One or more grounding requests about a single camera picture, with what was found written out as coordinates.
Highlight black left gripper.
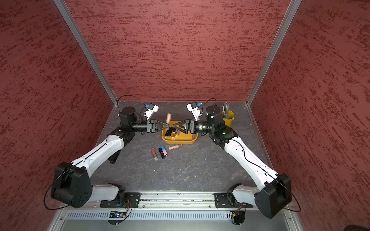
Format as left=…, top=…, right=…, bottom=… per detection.
left=130, top=119, right=169, bottom=134

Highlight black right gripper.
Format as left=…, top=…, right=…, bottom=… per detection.
left=174, top=118, right=215, bottom=134

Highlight black lipstick short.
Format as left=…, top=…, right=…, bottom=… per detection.
left=167, top=127, right=173, bottom=137

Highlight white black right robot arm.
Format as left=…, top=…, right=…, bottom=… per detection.
left=174, top=102, right=293, bottom=219

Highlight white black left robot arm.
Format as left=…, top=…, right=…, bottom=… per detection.
left=48, top=104, right=169, bottom=208

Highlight yellow plastic storage tray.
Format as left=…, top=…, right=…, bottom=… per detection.
left=161, top=129, right=198, bottom=144

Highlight blue pink gradient lipstick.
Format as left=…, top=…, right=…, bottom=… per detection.
left=161, top=145, right=167, bottom=156

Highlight black lipstick beside gradient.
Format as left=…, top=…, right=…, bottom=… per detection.
left=159, top=148, right=166, bottom=159

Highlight pink nude lip gloss tube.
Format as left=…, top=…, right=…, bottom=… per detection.
left=169, top=144, right=183, bottom=150

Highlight brown clear lip gloss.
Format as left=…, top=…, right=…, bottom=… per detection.
left=151, top=148, right=158, bottom=161

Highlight yellow pen cup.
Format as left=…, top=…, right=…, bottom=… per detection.
left=223, top=110, right=235, bottom=127

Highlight pens in cup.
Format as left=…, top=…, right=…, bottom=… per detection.
left=222, top=102, right=229, bottom=119

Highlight vented metal panel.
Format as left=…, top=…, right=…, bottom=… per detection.
left=66, top=210, right=232, bottom=221

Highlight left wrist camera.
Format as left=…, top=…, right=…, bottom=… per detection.
left=144, top=103, right=159, bottom=121

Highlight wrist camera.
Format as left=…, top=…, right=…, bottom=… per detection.
left=144, top=103, right=159, bottom=121
left=187, top=102, right=202, bottom=121

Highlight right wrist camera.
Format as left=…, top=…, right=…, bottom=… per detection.
left=187, top=102, right=202, bottom=121

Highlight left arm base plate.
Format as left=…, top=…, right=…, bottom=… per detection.
left=100, top=192, right=141, bottom=208

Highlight aluminium front rail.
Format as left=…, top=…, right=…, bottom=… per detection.
left=62, top=191, right=294, bottom=211

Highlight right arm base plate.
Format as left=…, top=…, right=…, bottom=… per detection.
left=214, top=193, right=253, bottom=209

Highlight aluminium corner post left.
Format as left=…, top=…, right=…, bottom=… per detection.
left=54, top=0, right=118, bottom=107

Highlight aluminium corner post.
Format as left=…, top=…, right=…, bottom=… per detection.
left=54, top=0, right=118, bottom=107
left=246, top=0, right=302, bottom=107

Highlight aluminium corner post right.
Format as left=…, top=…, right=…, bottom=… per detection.
left=246, top=0, right=302, bottom=107

